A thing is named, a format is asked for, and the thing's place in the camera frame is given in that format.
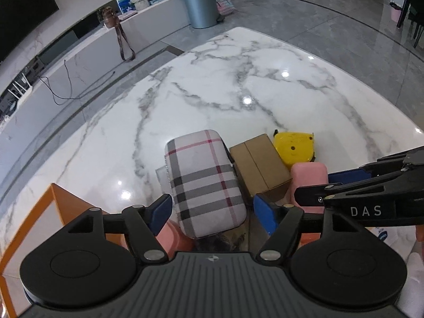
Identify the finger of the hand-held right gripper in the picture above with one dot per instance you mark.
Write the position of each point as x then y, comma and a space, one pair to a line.
344, 178
391, 163

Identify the white router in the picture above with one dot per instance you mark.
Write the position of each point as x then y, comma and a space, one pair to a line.
21, 87

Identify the small pink bin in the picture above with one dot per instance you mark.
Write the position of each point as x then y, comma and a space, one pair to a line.
395, 16

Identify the orange-rimmed storage box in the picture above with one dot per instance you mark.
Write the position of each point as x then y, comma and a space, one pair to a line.
73, 205

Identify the brown cardboard box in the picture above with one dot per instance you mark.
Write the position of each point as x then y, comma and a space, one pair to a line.
258, 165

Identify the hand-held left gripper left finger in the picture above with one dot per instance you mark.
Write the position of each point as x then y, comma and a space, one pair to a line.
162, 212

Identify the plaid fabric case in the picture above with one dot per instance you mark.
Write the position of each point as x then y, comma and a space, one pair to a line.
202, 179

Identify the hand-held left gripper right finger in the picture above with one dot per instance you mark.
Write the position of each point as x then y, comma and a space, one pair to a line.
265, 215

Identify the pink woven bag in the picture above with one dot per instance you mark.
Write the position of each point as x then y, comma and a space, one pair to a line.
224, 5

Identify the white marble television console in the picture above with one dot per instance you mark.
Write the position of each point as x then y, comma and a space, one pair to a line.
149, 23

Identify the grey pedal trash can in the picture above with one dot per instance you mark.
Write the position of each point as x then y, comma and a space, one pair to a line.
200, 3

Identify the person's right forearm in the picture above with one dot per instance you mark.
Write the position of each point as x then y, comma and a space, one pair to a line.
420, 237

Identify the pink plastic box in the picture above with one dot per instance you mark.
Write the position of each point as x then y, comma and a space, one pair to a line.
308, 175

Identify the black wall television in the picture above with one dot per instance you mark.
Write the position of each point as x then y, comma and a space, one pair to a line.
23, 10

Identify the white packet blue print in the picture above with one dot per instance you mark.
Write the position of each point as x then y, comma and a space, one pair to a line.
381, 235

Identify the pink plastic cup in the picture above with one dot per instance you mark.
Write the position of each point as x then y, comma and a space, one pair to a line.
175, 241

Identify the person's right hand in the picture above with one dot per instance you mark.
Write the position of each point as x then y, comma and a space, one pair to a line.
418, 268

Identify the black dining table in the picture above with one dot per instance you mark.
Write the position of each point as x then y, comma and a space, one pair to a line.
405, 0

